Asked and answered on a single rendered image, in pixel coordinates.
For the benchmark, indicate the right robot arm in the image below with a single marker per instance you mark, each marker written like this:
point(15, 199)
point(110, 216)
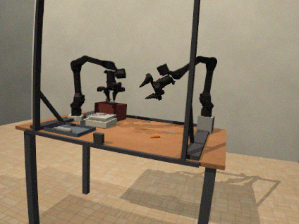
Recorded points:
point(207, 105)

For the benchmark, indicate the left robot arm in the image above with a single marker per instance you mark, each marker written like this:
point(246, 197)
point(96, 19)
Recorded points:
point(76, 68)

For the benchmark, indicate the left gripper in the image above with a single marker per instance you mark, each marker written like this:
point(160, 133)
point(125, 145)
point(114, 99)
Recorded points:
point(107, 91)

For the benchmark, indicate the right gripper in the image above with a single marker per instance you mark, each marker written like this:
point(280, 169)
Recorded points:
point(149, 79)

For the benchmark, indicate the white digital scale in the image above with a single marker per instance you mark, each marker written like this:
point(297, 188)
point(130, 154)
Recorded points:
point(103, 120)

